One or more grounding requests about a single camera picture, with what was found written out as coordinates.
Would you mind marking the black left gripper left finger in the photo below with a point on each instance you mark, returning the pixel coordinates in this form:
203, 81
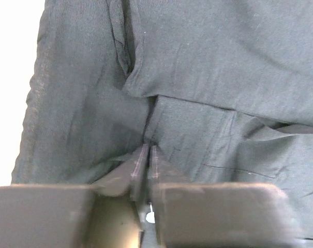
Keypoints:
107, 213

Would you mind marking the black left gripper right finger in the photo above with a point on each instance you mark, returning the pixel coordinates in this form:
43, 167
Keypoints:
218, 214

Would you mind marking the black long sleeve shirt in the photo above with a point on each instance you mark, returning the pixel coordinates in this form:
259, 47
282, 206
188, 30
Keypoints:
224, 88

